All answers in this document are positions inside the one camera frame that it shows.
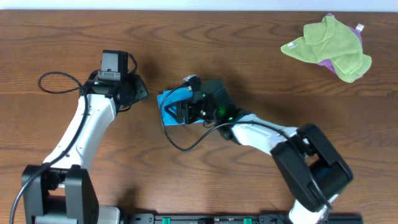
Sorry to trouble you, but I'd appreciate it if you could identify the blue microfiber cloth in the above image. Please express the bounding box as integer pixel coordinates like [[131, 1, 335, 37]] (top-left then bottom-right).
[[157, 87, 206, 126]]

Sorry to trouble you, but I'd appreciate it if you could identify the purple microfiber cloth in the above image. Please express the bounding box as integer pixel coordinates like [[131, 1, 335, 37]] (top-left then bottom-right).
[[318, 13, 372, 83]]

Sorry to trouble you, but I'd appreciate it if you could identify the left black camera cable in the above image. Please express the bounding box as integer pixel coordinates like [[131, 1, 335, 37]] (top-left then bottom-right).
[[9, 71, 91, 224]]

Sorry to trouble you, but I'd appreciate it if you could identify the green microfiber cloth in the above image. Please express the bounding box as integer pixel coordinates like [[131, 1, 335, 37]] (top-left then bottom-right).
[[280, 13, 372, 83]]

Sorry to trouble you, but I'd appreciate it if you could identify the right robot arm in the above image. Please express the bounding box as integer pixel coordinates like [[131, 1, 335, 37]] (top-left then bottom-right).
[[158, 76, 353, 223]]

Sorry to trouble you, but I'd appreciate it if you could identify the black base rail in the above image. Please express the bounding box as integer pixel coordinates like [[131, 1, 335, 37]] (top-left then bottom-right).
[[124, 212, 364, 224]]

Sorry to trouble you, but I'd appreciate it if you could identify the right black camera cable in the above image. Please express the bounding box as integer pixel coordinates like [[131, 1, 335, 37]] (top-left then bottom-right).
[[159, 86, 333, 212]]

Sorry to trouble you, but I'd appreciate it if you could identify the black camera cable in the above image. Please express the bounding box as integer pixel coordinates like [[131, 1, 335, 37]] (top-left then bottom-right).
[[9, 71, 91, 224], [159, 86, 333, 212]]

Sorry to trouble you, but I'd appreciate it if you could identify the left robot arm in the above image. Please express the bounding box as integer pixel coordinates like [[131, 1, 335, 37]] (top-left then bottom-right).
[[9, 71, 148, 224]]

